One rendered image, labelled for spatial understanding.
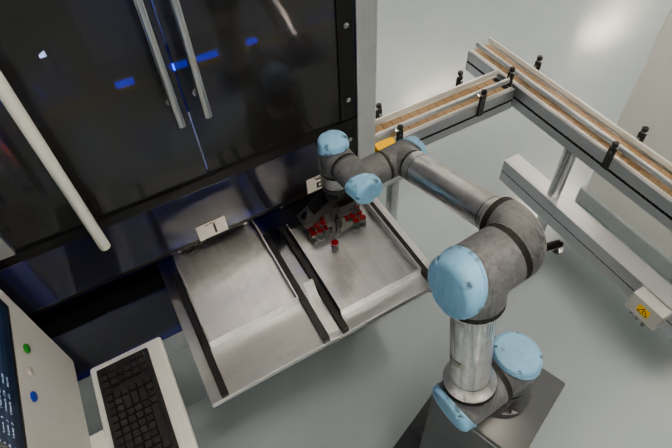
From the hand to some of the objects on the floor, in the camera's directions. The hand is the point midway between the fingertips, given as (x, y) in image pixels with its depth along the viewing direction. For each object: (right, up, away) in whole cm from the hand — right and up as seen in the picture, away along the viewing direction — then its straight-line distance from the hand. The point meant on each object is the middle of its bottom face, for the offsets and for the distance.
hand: (332, 232), depth 148 cm
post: (+14, -44, +90) cm, 102 cm away
